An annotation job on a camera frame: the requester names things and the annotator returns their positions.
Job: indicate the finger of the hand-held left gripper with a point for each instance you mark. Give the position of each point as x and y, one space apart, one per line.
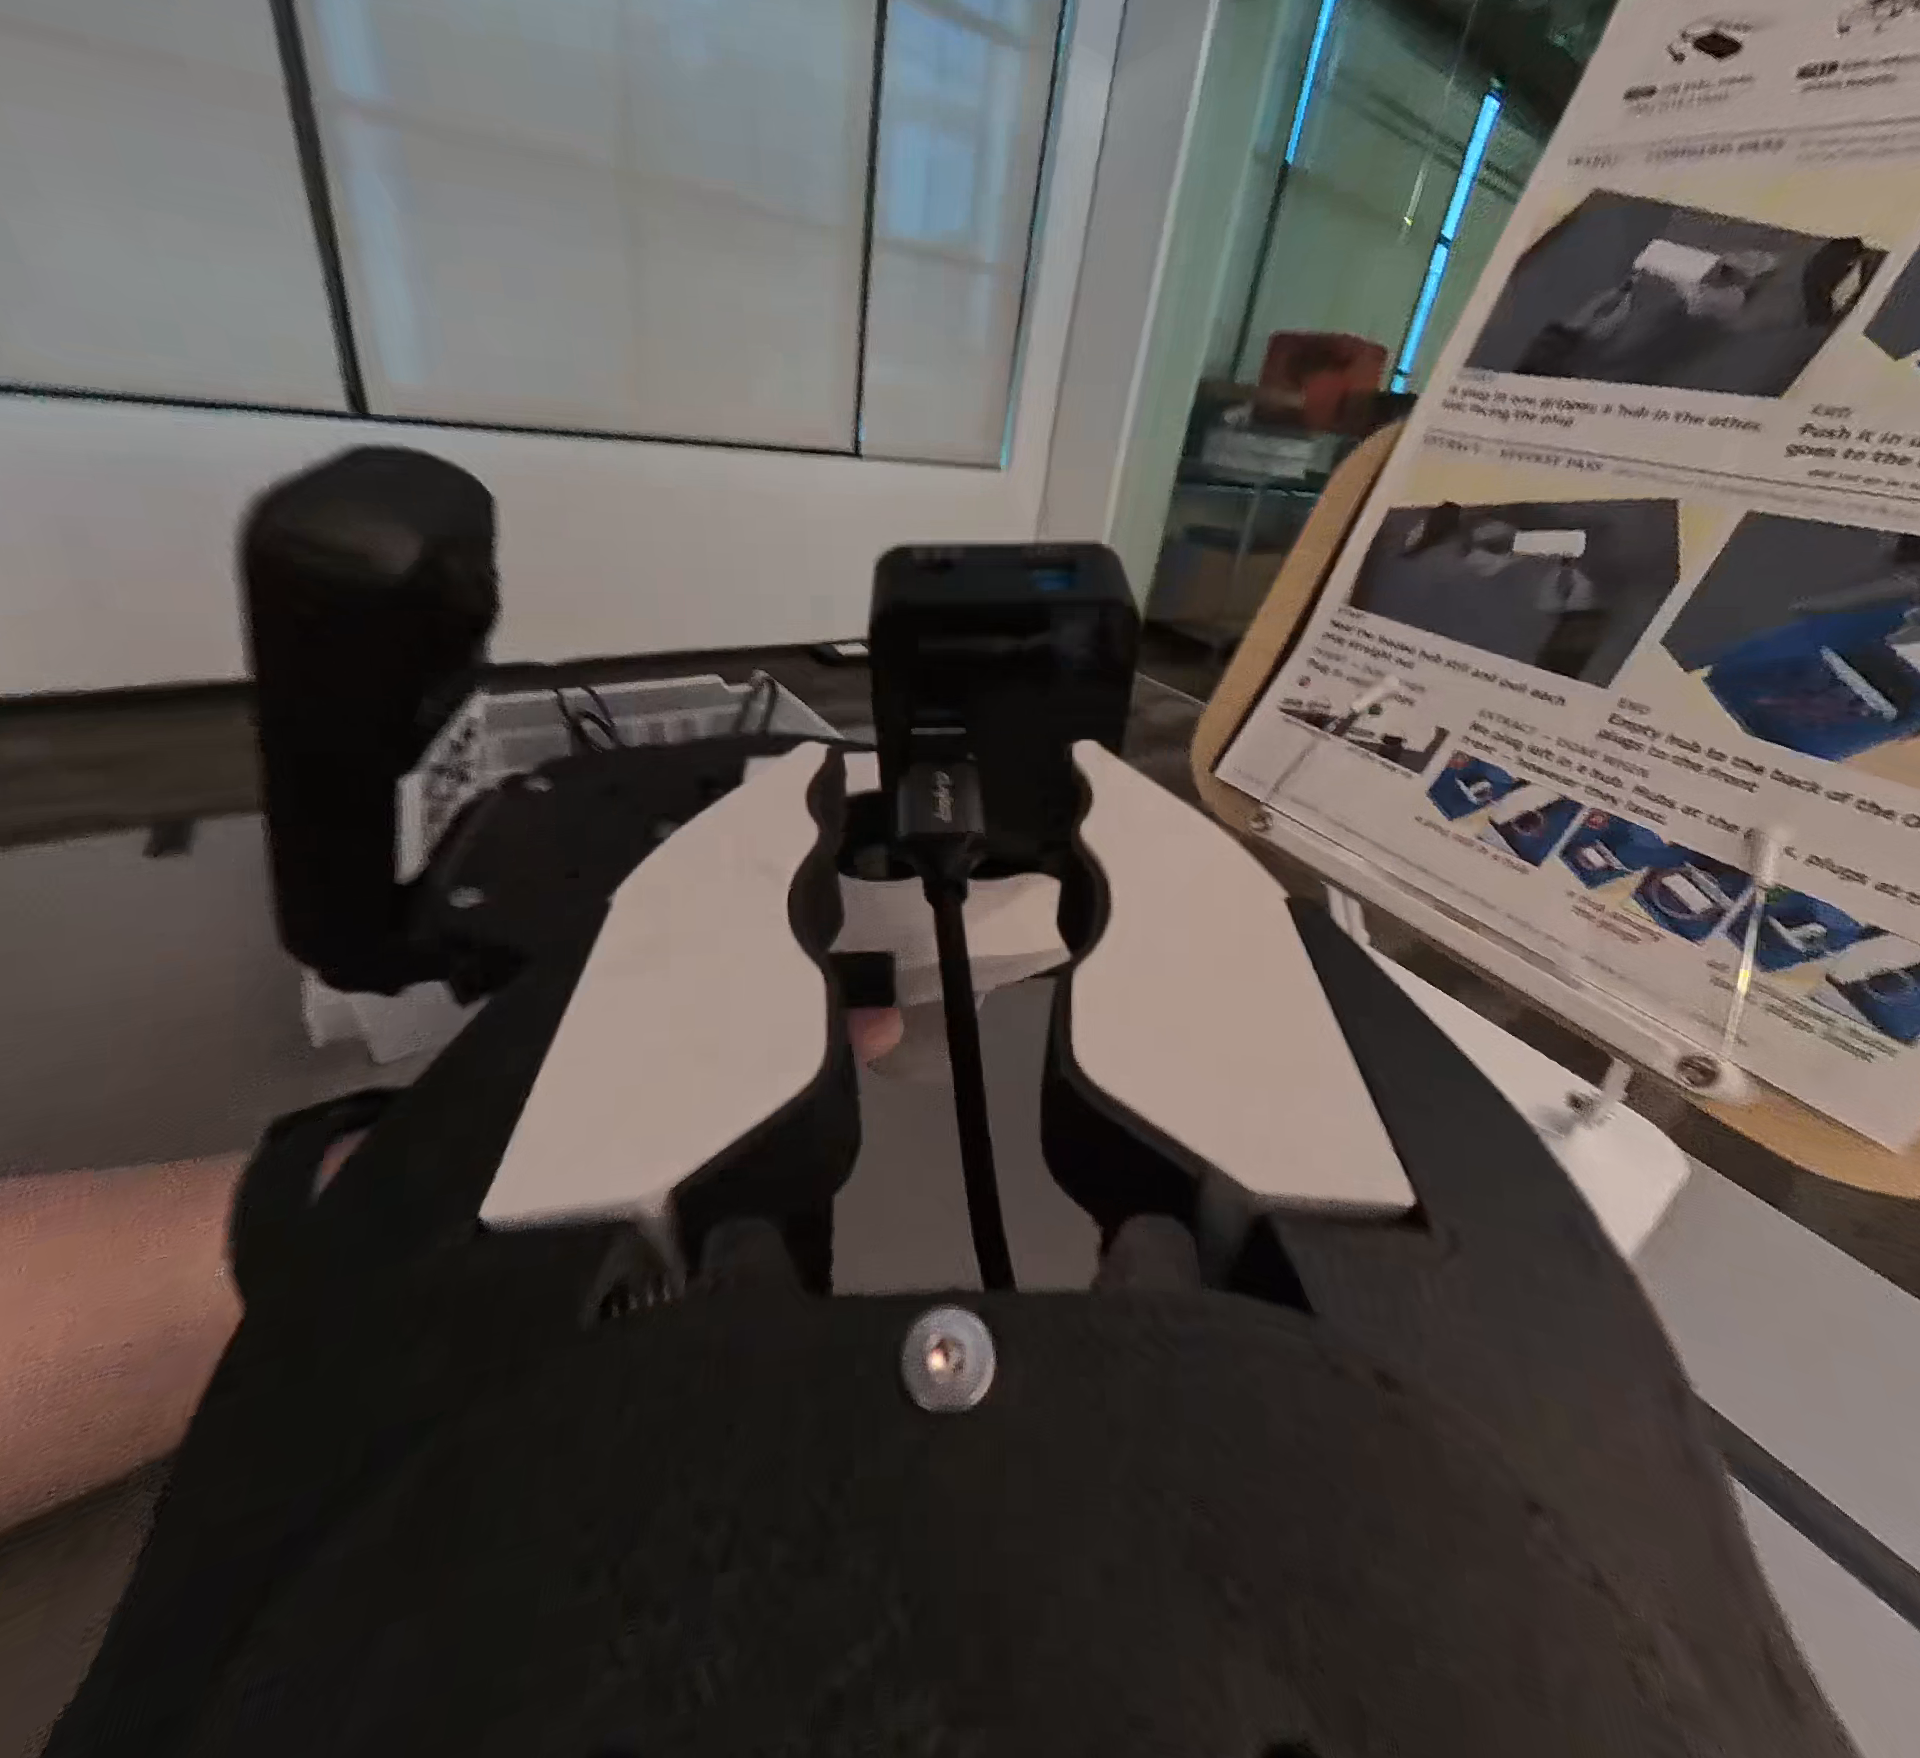
1020 940

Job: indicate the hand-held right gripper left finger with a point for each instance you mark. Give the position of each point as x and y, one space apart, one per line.
675 1008

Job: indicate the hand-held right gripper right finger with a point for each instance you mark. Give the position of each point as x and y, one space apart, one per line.
1231 1023

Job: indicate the black usb hub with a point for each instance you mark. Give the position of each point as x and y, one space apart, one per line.
1051 709

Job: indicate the clear plastic bin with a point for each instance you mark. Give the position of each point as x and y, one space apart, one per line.
691 705

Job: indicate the person's left forearm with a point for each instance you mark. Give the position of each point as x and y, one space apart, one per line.
104 1339

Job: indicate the person's left hand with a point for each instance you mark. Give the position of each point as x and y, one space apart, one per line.
879 1034

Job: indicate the white stand base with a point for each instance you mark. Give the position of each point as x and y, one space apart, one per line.
1620 1173

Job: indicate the frosted glass window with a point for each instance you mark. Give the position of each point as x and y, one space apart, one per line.
601 138

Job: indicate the orange box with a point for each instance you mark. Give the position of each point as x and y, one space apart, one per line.
1320 380

